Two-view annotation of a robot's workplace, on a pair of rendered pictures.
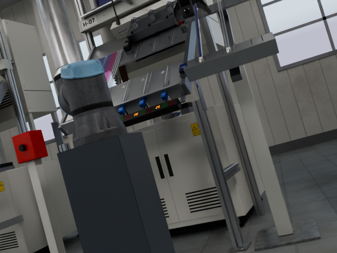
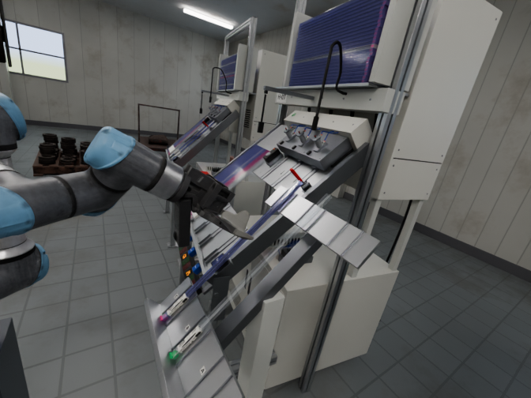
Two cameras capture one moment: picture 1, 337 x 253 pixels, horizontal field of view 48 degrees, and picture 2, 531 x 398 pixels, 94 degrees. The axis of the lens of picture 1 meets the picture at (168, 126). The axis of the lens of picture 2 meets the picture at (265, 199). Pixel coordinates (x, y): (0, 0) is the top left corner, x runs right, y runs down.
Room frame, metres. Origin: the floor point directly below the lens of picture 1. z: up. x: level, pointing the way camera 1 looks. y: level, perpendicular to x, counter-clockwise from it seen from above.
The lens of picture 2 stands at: (1.18, -0.64, 1.25)
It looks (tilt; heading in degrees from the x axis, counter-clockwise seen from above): 19 degrees down; 39
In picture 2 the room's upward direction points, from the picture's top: 10 degrees clockwise
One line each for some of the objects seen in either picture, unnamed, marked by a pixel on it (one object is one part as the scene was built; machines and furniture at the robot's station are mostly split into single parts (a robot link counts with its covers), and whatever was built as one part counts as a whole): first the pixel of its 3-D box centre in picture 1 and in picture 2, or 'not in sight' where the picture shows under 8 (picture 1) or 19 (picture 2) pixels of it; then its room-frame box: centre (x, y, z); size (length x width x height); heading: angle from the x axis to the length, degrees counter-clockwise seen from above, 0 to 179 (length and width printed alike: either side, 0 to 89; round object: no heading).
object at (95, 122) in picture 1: (97, 124); not in sight; (1.05, 0.19, 0.60); 0.15 x 0.15 x 0.10
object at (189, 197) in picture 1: (189, 170); (296, 285); (2.32, -0.05, 0.31); 0.70 x 0.65 x 0.62; 66
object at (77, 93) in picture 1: (85, 85); not in sight; (1.06, 0.19, 0.72); 0.13 x 0.12 x 0.14; 23
